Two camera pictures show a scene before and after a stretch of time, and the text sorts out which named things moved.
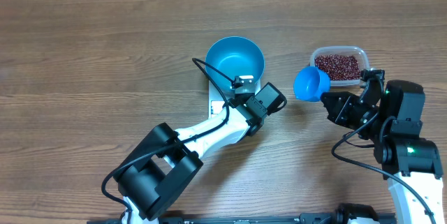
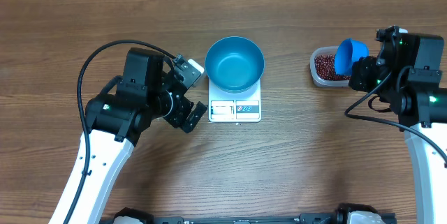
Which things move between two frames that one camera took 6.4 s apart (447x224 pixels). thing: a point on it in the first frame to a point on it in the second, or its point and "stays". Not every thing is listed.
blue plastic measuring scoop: (310, 83) to (348, 51)
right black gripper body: (350, 114) to (364, 75)
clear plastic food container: (343, 63) stays
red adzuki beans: (340, 67) stays
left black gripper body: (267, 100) to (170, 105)
